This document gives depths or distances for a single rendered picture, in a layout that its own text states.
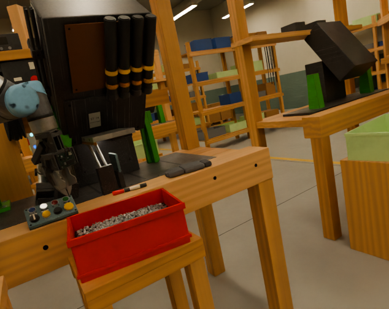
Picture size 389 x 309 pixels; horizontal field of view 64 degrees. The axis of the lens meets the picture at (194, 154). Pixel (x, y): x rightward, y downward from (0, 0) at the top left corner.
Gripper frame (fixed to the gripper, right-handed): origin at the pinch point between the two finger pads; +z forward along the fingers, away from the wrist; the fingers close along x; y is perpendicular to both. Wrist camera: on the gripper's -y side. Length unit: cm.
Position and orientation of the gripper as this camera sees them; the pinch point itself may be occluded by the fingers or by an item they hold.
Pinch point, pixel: (65, 192)
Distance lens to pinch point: 109.9
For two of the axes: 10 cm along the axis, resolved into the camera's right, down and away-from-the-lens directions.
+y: 8.0, -0.7, -6.0
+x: 5.4, -3.4, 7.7
